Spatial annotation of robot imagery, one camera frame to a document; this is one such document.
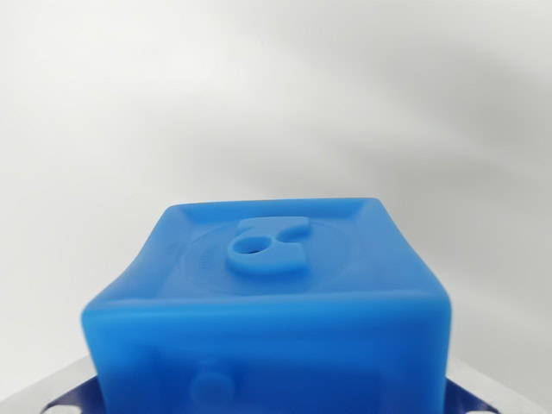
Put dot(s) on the black-padded silver gripper left finger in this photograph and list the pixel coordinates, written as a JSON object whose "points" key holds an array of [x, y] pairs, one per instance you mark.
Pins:
{"points": [[69, 397]]}

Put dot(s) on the blue rubber cube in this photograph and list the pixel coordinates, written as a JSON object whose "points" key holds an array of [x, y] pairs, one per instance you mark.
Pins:
{"points": [[267, 336]]}

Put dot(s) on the black-padded silver gripper right finger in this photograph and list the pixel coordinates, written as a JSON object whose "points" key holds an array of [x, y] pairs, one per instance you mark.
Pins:
{"points": [[474, 399]]}

